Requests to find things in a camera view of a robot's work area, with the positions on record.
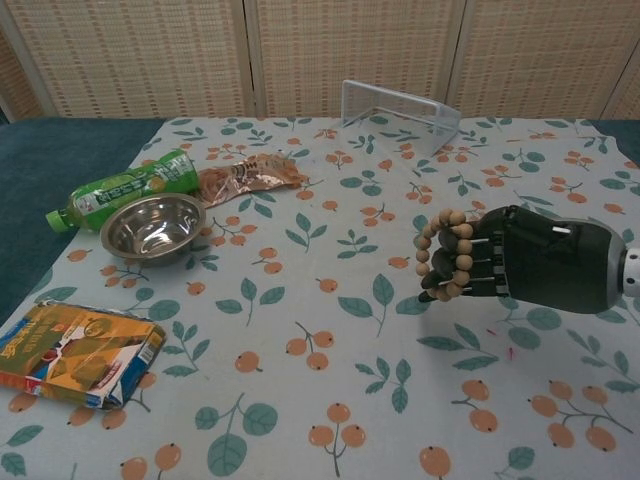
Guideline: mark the orange snack bag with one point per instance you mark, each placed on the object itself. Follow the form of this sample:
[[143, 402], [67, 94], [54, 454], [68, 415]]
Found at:
[[250, 175]]

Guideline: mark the woven folding screen panel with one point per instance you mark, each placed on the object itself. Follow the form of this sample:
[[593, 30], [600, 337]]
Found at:
[[355, 45], [631, 90], [540, 55], [125, 55]]

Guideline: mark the green plastic drink bottle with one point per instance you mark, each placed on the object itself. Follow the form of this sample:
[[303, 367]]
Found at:
[[125, 190]]

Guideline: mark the stainless steel bowl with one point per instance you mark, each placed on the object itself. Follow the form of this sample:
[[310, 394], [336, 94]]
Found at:
[[150, 230]]

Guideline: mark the yellow snack package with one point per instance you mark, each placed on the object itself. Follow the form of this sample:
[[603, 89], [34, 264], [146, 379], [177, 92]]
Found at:
[[75, 350]]

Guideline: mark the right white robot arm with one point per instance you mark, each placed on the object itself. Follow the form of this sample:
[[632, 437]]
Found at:
[[632, 272]]

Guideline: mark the floral patterned tablecloth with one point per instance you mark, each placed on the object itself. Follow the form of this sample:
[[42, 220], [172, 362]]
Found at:
[[320, 325]]

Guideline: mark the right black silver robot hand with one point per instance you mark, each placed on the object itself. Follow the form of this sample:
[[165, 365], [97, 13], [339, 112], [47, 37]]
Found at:
[[550, 270]]

